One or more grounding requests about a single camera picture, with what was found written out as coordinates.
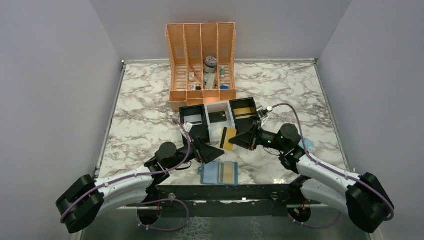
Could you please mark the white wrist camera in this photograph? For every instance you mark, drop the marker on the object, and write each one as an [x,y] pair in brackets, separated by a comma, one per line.
[186,127]
[263,112]

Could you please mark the black right card bin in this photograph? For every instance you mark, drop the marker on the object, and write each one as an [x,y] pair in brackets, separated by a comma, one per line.
[243,125]

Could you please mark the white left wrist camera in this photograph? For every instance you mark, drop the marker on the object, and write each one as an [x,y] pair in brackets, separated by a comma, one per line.
[186,127]

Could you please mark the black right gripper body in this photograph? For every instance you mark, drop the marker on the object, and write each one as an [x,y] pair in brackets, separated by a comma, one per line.
[268,139]

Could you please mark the black credit card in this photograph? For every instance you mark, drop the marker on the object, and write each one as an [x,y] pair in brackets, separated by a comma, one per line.
[217,117]

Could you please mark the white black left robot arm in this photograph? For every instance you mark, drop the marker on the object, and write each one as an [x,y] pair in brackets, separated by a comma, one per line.
[112,188]

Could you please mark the black metal base rail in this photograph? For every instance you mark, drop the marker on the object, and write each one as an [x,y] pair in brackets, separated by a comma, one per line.
[270,197]

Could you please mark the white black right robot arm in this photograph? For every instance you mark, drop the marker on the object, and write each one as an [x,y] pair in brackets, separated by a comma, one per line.
[334,179]

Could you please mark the black card bin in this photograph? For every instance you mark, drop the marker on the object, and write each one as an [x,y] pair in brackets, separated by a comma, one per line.
[243,125]
[201,131]

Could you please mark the clear blue plastic package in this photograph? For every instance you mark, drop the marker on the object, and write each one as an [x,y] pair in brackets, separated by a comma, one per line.
[307,144]

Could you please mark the black left card bin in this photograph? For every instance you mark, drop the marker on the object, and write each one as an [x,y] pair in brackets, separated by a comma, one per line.
[201,131]

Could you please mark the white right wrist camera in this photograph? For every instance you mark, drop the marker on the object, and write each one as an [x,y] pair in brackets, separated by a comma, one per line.
[263,112]

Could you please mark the silver credit card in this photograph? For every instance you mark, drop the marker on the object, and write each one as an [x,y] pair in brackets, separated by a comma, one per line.
[195,119]

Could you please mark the green white small tube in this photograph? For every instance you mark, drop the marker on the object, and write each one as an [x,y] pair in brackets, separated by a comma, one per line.
[222,72]

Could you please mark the blue leather card holder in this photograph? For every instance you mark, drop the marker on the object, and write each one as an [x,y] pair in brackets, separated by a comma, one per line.
[209,173]

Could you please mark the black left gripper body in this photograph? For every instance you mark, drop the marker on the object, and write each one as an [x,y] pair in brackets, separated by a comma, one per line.
[181,151]

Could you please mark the grey round jar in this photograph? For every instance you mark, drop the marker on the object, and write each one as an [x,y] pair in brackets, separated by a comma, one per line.
[210,65]

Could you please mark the white middle card bin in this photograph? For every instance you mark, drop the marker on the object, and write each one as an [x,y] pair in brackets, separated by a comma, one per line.
[216,128]

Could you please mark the gold credit card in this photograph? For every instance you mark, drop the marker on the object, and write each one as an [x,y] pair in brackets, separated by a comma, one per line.
[245,113]

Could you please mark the orange plastic file organizer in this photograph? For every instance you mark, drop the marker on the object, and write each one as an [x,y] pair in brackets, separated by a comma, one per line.
[188,45]

